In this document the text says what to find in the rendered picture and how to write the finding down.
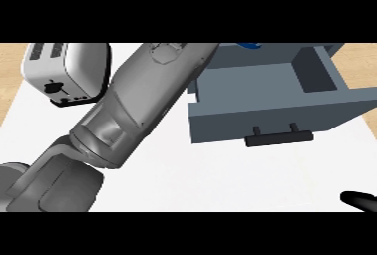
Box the blue can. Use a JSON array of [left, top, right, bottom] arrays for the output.
[[237, 42, 262, 50]]

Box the black drawer handle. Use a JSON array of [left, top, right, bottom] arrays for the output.
[[245, 123, 316, 148]]

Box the silver toaster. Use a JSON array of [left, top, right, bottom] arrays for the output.
[[23, 42, 113, 109]]

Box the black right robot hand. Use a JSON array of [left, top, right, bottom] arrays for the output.
[[339, 190, 377, 213]]

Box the grey-blue open drawer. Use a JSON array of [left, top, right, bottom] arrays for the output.
[[187, 42, 377, 144]]

